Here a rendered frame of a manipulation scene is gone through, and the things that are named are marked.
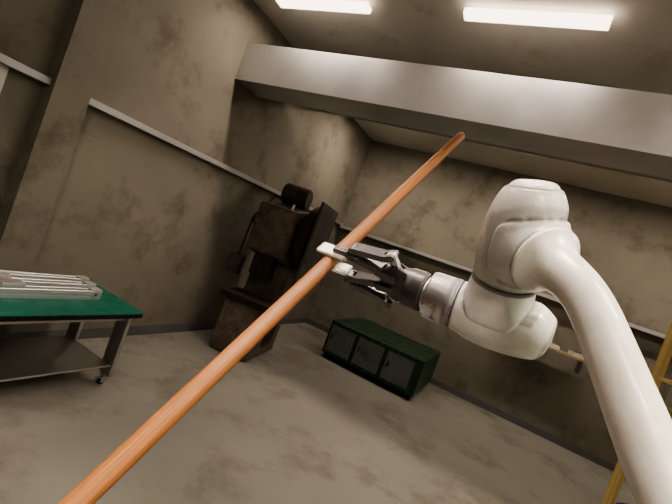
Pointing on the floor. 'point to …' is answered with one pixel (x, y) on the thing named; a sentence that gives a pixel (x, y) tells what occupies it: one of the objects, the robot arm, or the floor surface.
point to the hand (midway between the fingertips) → (334, 258)
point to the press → (273, 263)
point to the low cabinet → (381, 355)
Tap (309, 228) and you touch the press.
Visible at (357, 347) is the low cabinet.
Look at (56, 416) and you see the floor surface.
